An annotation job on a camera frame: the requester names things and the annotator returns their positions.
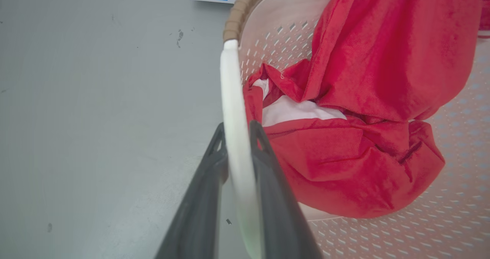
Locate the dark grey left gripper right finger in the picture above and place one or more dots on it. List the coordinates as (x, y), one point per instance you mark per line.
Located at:
(281, 213)

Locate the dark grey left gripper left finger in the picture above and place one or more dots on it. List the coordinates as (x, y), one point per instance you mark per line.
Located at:
(199, 205)

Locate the white perforated plastic laundry basket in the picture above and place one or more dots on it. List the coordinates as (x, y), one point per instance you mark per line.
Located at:
(237, 136)

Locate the red fabric garment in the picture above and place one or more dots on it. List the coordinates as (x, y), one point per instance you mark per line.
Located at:
(367, 98)

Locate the white cloth garment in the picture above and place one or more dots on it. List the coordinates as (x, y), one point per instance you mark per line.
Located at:
(294, 111)

